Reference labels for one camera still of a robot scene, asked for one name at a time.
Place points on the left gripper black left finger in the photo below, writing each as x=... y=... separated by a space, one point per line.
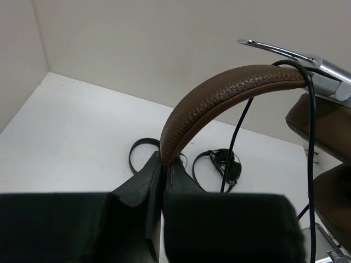
x=118 y=226

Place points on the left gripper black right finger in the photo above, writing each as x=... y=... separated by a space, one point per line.
x=202 y=226

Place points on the brown silver headphones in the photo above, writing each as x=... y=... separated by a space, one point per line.
x=321 y=116

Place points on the black headphones right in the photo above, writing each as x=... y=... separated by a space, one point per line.
x=220 y=158

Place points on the black headphones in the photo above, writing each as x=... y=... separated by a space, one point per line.
x=140 y=152
x=220 y=158

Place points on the black headphones left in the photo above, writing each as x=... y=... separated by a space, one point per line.
x=140 y=152

